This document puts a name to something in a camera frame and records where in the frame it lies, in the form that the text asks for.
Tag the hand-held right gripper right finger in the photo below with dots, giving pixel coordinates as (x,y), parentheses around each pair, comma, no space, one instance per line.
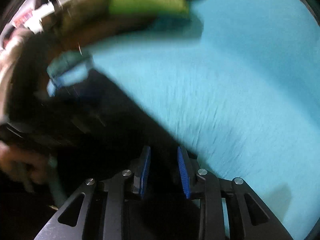
(183,175)

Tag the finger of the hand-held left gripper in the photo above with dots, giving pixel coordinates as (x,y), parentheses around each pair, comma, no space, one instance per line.
(58,82)

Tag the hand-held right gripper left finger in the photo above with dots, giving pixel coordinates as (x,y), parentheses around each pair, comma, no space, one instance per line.
(145,170)

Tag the black pants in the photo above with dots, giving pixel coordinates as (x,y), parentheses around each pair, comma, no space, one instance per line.
(100,120)

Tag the person's left hand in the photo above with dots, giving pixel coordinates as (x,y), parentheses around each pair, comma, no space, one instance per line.
(17,162)

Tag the turquoise fleece blanket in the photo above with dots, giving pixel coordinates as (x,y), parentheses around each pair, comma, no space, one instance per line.
(225,92)

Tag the camouflage jacket green lining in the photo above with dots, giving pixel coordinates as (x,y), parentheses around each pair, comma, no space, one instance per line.
(147,0)

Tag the dark teal cloth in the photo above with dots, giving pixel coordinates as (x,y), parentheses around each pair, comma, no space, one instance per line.
(180,26)

